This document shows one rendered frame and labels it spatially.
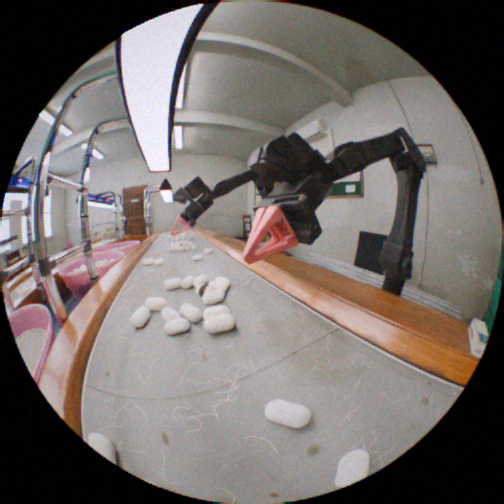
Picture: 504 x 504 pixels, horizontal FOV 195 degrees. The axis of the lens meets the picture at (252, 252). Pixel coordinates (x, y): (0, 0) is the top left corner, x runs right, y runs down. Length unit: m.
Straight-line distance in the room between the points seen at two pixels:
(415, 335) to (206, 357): 0.23
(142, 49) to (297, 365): 0.33
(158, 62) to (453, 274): 2.21
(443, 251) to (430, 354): 1.86
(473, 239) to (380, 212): 1.29
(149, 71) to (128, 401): 0.31
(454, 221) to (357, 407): 2.00
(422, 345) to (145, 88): 0.42
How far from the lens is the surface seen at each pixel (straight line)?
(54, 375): 0.21
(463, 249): 2.09
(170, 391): 0.16
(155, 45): 0.19
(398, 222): 0.43
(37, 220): 0.26
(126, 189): 5.44
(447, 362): 0.24
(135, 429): 0.16
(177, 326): 0.19
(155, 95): 0.24
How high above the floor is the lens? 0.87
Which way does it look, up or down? 14 degrees down
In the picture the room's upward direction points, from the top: straight up
